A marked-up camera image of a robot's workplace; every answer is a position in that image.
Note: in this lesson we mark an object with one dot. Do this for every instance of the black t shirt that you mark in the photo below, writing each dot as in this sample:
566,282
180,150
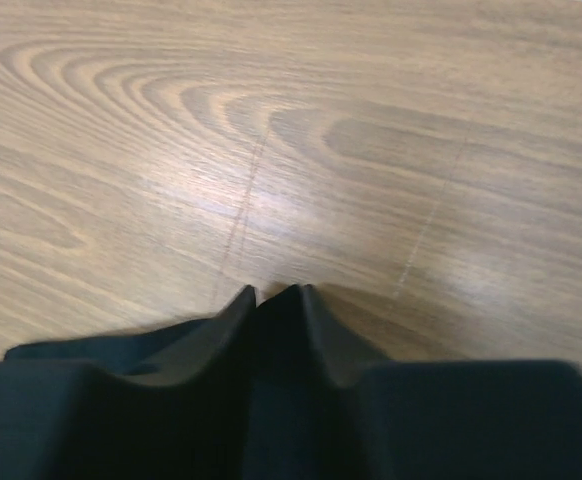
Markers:
284,435

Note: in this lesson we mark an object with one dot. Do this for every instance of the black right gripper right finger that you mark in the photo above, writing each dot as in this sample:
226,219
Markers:
385,419

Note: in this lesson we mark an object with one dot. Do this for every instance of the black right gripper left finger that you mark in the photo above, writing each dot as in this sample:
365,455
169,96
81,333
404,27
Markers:
165,404

